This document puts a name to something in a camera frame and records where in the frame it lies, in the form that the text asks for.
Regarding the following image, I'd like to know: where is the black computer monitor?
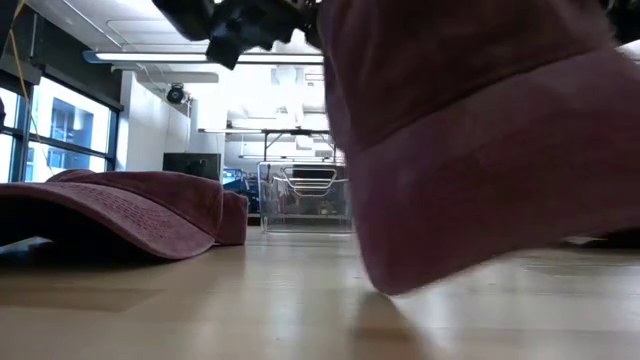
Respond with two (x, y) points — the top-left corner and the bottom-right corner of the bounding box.
(162, 152), (223, 182)

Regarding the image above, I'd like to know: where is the clear plastic storage bin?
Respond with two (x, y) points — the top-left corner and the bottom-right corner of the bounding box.
(256, 160), (354, 235)

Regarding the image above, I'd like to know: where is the yellow hanging cable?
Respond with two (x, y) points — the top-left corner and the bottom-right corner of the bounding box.
(7, 0), (54, 171)

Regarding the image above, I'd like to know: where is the long ceiling light strip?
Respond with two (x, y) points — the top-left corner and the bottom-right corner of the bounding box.
(82, 49), (325, 65)

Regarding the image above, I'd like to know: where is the black ceiling-mounted camera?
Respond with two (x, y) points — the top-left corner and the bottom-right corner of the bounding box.
(165, 82), (190, 105)

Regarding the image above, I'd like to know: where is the blue machine frame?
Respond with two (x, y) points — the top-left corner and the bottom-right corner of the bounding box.
(222, 167), (259, 212)

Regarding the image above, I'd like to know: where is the dark window frame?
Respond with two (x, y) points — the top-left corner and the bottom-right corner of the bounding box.
(0, 69), (124, 184)

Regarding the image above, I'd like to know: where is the maroon baseball cap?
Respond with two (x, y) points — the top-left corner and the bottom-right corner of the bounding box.
(317, 0), (640, 296)
(0, 168), (225, 261)

